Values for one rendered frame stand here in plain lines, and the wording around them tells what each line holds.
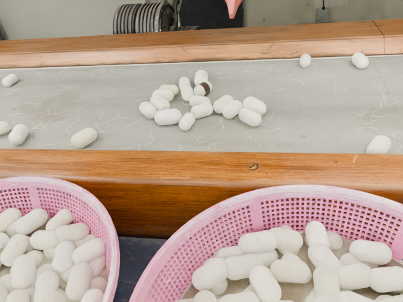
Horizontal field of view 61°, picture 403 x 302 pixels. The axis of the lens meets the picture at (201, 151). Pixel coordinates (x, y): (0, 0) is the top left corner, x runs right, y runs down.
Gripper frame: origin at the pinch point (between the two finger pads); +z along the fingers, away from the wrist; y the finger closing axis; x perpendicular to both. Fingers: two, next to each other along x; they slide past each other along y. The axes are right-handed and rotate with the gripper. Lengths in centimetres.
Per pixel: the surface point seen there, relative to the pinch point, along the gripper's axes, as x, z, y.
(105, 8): 147, -112, -108
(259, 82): 1.9, 11.8, 4.7
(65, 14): 146, -109, -139
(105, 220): -21.1, 34.8, -7.9
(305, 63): 3.9, 7.7, 12.0
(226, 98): -5.1, 17.2, 0.5
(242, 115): -7.1, 20.4, 2.9
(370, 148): -11.7, 25.8, 16.9
